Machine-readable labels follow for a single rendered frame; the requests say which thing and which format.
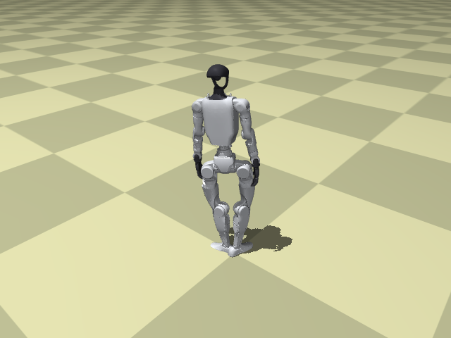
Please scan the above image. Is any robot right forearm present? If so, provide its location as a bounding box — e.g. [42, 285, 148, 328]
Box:
[245, 129, 260, 165]

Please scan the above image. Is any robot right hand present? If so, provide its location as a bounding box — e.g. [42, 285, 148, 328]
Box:
[250, 158, 260, 187]

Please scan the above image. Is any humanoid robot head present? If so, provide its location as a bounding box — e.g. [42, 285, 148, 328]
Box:
[206, 64, 229, 100]

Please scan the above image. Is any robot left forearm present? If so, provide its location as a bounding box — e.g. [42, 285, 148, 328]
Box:
[193, 128, 203, 159]

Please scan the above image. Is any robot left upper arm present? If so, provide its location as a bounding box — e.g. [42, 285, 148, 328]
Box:
[192, 98, 205, 137]

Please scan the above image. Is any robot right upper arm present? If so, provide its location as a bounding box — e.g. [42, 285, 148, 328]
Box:
[233, 99, 253, 139]

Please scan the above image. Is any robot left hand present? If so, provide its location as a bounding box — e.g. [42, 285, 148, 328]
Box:
[194, 154, 203, 179]

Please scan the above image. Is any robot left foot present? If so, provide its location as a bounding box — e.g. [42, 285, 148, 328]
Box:
[210, 242, 234, 253]

